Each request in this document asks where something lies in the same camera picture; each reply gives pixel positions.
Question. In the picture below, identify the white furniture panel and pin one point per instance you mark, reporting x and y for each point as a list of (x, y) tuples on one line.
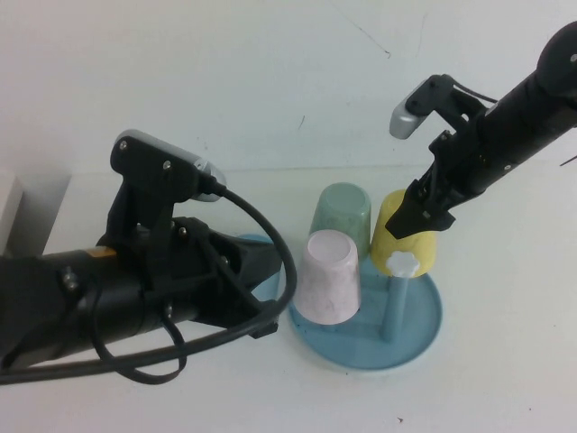
[(10, 212)]

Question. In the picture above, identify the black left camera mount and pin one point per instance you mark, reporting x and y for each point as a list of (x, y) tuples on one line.
[(144, 180)]

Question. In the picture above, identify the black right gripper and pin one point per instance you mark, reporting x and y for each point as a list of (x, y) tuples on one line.
[(464, 171)]

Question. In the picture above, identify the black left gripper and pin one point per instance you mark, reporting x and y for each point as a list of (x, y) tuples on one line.
[(198, 279)]

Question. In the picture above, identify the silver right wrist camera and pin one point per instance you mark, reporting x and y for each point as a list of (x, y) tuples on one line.
[(403, 122)]

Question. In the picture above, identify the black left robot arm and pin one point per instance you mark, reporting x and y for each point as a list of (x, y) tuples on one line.
[(54, 306)]

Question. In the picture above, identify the white marbled plastic cup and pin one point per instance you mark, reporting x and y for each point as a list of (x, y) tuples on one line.
[(326, 288)]

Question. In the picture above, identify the yellow plastic cup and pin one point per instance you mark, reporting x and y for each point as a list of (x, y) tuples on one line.
[(419, 252)]

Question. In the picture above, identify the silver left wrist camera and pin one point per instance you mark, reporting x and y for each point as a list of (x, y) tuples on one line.
[(198, 164)]

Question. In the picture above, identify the light blue plastic cup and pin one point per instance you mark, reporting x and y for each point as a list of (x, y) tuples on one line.
[(269, 288)]

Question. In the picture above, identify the mint green plastic cup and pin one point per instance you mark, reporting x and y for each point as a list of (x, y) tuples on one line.
[(342, 203)]

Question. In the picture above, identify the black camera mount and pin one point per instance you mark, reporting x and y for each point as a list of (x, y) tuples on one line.
[(144, 180), (464, 108)]

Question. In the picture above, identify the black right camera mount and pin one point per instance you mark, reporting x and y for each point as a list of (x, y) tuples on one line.
[(464, 108)]

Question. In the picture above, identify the blue cup stand with pegs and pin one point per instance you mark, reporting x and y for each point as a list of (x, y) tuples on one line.
[(360, 347)]

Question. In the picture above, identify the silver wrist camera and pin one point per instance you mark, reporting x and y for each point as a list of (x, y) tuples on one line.
[(403, 122), (198, 164)]

